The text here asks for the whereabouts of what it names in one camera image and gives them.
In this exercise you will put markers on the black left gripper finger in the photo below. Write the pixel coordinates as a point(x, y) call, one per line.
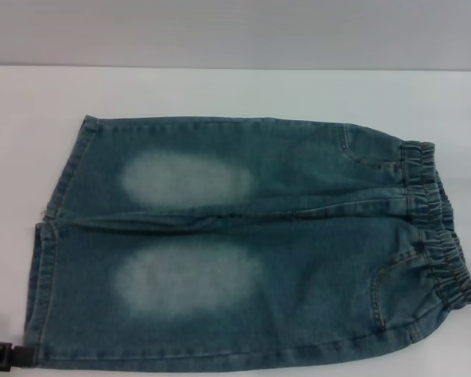
point(2, 354)

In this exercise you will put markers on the blue denim shorts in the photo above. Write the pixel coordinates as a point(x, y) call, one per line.
point(282, 243)

